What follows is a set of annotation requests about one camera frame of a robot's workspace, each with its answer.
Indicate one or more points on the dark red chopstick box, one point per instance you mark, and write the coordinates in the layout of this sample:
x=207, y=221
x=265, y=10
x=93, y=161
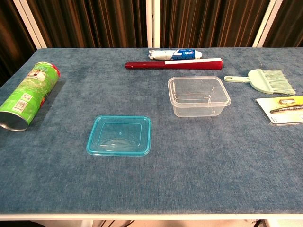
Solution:
x=146, y=65

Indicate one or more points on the blue translucent plastic lid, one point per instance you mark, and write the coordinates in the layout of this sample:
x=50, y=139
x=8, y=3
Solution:
x=95, y=151

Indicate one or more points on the white frame post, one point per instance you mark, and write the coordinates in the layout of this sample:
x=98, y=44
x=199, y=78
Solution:
x=153, y=23
x=30, y=23
x=266, y=23

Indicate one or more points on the clear plastic food container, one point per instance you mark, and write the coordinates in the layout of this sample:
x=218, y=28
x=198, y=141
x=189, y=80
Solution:
x=175, y=110

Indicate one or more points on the dark brown curtain panel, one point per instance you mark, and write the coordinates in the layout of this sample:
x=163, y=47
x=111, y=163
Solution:
x=11, y=35
x=208, y=23
x=94, y=23
x=288, y=23

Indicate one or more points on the mint green mini dustpan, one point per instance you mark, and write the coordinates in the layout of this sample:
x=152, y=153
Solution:
x=256, y=80

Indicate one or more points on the razor blister pack card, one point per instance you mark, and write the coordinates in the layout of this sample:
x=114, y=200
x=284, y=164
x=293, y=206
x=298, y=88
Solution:
x=267, y=106

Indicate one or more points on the blue table cloth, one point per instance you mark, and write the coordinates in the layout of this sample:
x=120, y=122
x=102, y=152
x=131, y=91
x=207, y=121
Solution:
x=142, y=179

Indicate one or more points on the green chips can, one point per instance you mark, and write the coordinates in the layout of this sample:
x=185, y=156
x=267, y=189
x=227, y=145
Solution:
x=28, y=94

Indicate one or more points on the mint green mini brush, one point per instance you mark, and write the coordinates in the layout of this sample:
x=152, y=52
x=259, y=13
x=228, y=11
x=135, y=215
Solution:
x=280, y=81

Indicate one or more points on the blue white toothpaste tube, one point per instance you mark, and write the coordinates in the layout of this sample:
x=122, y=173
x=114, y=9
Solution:
x=182, y=54

